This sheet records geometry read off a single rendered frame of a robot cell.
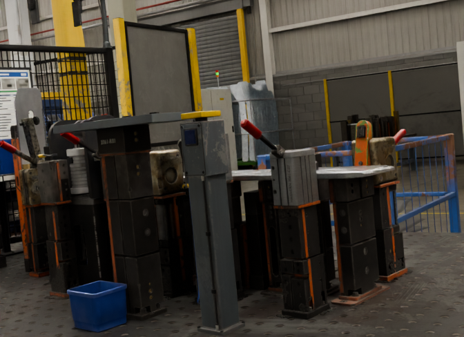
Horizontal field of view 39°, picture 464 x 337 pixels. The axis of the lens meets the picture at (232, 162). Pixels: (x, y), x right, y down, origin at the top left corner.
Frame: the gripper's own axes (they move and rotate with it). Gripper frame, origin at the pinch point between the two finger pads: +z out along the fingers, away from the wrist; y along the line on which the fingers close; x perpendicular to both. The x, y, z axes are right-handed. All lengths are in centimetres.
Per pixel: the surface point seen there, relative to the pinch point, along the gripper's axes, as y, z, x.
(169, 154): 9, 39, -31
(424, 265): 58, 76, -75
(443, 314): 19, 76, -97
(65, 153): 2.6, 36.9, 6.5
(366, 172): 19, 46, -82
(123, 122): -15, 31, -43
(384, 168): 27, 46, -82
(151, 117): -15, 30, -52
